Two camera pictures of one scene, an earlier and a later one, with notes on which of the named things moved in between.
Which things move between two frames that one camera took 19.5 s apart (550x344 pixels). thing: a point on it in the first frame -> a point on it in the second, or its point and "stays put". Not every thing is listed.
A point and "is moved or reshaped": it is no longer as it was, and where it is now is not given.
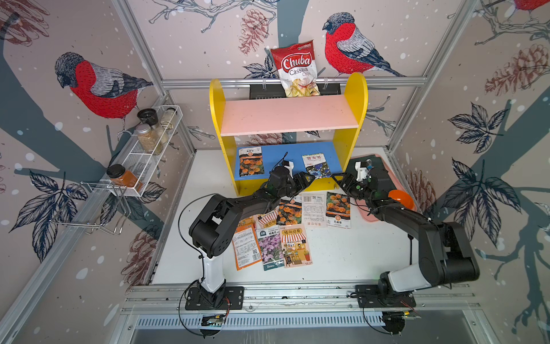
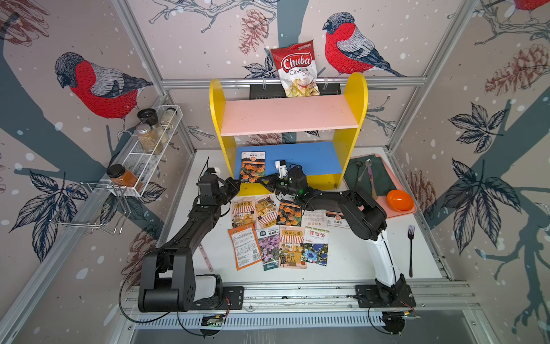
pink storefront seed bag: (314, 209) stays put
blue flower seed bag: (316, 165) -> (315, 246)
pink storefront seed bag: (296, 251) stays put
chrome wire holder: (96, 206) stays put
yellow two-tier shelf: (310, 135) stays put
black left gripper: (301, 187) -> (228, 183)
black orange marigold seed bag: (290, 211) stays put
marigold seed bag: (251, 162) is moved or reshaped
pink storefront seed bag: (269, 218) stays put
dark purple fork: (410, 237) stays put
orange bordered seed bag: (246, 246) stays put
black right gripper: (347, 178) -> (273, 181)
